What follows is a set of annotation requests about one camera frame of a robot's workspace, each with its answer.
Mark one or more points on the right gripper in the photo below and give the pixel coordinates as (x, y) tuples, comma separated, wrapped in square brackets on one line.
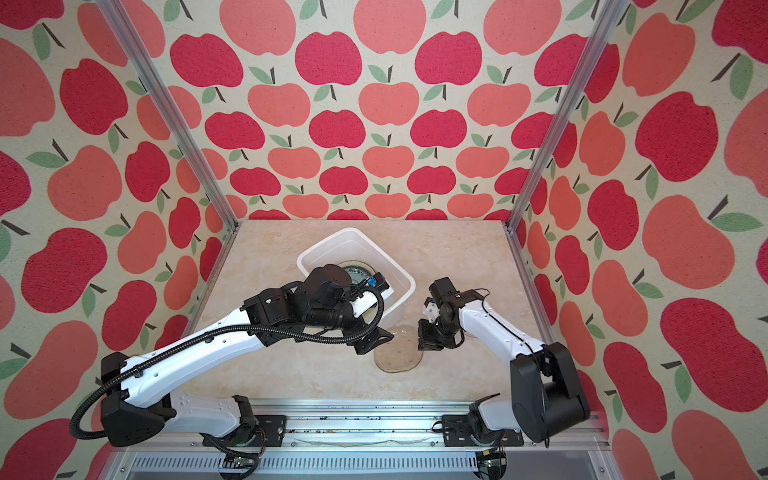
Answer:
[(424, 342)]

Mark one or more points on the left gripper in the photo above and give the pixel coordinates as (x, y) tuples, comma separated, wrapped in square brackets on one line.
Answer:
[(373, 340)]

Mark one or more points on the brown translucent glass plate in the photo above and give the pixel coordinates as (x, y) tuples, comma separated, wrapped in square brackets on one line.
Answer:
[(401, 353)]

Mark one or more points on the teal patterned plate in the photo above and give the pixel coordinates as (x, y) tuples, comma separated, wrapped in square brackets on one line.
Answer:
[(358, 271)]

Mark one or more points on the white plastic bin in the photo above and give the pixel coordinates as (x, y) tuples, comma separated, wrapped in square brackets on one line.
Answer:
[(350, 245)]

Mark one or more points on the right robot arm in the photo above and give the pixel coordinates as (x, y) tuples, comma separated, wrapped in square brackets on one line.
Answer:
[(546, 394)]

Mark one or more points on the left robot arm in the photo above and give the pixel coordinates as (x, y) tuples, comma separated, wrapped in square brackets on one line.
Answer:
[(148, 399)]

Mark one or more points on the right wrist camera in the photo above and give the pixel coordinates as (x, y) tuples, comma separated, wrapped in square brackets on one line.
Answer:
[(431, 311)]

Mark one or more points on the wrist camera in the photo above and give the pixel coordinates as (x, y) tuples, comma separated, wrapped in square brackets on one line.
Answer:
[(431, 311), (329, 287)]

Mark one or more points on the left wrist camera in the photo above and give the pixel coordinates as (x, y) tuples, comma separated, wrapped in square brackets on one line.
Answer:
[(329, 287)]

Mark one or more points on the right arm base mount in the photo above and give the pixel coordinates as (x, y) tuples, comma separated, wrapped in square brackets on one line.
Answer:
[(468, 430)]

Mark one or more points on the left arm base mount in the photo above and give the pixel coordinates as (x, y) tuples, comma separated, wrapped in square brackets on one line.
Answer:
[(266, 430)]

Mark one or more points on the right aluminium frame post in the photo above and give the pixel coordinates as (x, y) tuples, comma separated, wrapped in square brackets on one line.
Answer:
[(601, 33)]

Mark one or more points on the aluminium frame post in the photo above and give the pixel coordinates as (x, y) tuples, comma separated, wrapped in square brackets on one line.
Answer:
[(601, 33), (130, 40)]

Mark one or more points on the left aluminium frame post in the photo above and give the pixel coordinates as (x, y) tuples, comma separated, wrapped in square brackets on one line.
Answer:
[(130, 40)]

